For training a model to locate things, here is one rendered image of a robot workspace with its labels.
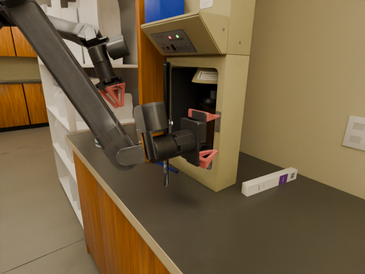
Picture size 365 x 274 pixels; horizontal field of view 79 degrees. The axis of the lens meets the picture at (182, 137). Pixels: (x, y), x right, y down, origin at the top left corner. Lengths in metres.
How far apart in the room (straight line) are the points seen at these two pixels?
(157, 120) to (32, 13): 0.30
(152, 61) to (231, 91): 0.39
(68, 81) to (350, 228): 0.82
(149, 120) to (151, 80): 0.53
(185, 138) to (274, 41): 0.75
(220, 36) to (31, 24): 0.45
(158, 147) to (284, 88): 0.76
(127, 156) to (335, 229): 0.63
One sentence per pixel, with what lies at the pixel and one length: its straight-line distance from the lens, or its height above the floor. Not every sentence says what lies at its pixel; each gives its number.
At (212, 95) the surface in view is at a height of 1.27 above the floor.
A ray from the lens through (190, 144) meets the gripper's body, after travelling 0.50.
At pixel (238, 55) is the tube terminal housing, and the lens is 0.76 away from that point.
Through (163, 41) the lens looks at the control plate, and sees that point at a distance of 0.85.
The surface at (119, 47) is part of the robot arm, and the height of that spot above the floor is 1.43.
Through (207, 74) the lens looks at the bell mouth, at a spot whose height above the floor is 1.35.
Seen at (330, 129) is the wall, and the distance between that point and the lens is 1.04.
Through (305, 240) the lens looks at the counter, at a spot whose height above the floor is 0.94.
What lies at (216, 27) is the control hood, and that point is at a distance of 0.69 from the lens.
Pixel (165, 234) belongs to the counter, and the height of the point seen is 0.94.
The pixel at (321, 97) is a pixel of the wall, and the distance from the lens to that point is 1.04.
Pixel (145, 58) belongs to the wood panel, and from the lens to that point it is 0.97.
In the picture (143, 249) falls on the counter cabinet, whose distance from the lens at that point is 0.84.
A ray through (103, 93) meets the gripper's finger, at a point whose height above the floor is 1.28.
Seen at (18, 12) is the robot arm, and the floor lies 1.46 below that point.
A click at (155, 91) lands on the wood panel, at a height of 1.26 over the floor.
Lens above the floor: 1.38
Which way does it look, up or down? 18 degrees down
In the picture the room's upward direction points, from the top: 1 degrees clockwise
